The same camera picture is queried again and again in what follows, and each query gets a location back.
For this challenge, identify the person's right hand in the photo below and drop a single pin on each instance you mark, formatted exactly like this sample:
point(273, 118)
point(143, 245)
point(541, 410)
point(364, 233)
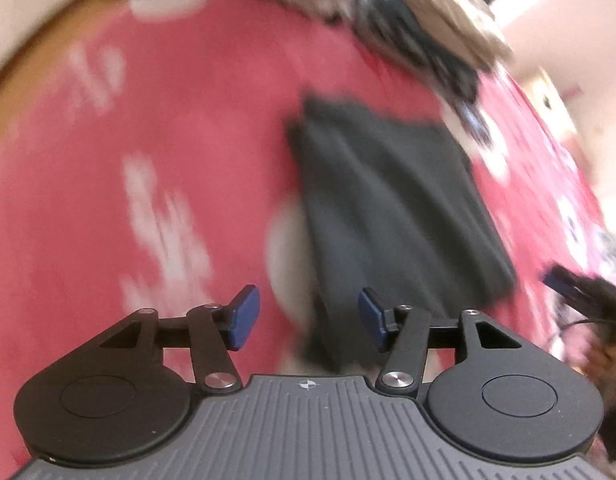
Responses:
point(610, 365)

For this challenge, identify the stack of khaki and dark clothes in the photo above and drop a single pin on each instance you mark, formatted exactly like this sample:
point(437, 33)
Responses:
point(428, 30)

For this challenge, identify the cream nightstand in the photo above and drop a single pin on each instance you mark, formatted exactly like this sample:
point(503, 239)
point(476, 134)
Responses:
point(545, 91)

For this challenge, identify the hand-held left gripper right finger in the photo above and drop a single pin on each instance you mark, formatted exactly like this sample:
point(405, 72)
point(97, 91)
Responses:
point(373, 317)

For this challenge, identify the dark grey garment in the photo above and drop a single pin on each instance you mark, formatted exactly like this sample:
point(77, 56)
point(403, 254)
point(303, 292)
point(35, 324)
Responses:
point(398, 210)

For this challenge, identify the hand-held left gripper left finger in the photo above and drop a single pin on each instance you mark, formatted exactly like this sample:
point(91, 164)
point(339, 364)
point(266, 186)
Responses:
point(243, 317)

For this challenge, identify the wooden bed frame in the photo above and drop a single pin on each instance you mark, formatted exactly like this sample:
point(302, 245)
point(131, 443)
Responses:
point(62, 16)

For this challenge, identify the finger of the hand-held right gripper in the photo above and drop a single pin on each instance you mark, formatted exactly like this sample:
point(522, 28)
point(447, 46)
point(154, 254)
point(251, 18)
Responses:
point(563, 281)

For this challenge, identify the red floral blanket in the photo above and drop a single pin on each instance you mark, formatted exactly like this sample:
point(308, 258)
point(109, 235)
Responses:
point(137, 160)

